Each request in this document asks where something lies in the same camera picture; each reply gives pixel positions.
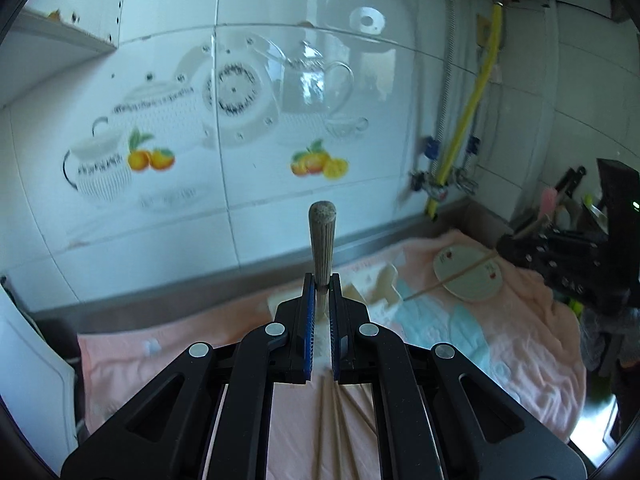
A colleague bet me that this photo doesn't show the wooden chopstick three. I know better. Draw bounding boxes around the wooden chopstick three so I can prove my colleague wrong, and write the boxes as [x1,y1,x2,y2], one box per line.
[331,386,360,479]

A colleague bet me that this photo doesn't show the wooden chopstick four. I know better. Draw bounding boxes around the wooden chopstick four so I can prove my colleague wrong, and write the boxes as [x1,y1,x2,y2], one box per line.
[338,384,378,434]

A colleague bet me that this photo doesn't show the wooden chopstick ten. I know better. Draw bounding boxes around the wooden chopstick ten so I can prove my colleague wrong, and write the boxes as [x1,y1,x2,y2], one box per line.
[402,249,498,301]

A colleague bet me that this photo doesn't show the wooden chopstick one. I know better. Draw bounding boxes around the wooden chopstick one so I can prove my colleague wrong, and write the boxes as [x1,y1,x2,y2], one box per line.
[308,200,336,318]

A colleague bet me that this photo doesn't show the wooden chopstick two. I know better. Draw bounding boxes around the wooden chopstick two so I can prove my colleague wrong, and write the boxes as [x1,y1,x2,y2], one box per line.
[311,377,324,480]

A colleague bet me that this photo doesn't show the pink bottle brush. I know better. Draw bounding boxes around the pink bottle brush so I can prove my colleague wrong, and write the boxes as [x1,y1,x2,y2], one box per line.
[538,186,558,220]

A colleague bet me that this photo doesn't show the white ceramic dish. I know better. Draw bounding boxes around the white ceramic dish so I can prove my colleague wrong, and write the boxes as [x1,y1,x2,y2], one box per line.
[433,245,503,302]

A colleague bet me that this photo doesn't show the pink towel with blue print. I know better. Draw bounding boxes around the pink towel with blue print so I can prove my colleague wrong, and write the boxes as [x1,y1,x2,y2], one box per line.
[78,231,586,479]

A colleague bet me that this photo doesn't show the chrome water valve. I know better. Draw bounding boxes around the chrome water valve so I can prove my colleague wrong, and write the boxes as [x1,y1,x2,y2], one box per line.
[454,168,478,196]

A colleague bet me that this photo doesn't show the red water valve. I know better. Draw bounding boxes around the red water valve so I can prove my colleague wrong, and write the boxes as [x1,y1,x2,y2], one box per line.
[410,171,448,203]

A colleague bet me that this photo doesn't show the white plastic utensil holder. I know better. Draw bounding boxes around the white plastic utensil holder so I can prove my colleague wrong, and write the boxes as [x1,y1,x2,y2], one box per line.
[267,263,404,321]

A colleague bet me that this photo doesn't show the right braided metal hose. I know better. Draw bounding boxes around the right braided metal hose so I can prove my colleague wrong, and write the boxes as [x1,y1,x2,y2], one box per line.
[464,44,490,196]

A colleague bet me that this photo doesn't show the braided metal hose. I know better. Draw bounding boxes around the braided metal hose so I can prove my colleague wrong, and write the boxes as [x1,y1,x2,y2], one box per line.
[426,0,457,162]
[464,44,490,196]

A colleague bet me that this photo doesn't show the yellow gas hose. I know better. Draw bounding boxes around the yellow gas hose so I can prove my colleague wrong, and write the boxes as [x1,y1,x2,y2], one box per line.
[425,1,504,221]

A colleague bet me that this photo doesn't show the left braided metal hose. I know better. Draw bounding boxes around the left braided metal hose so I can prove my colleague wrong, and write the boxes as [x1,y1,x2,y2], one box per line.
[426,0,457,162]

